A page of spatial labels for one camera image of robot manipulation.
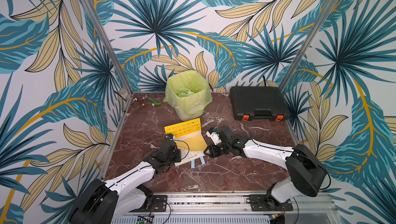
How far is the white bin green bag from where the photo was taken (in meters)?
0.87

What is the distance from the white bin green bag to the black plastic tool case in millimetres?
232

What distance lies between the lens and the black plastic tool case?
1.02 metres
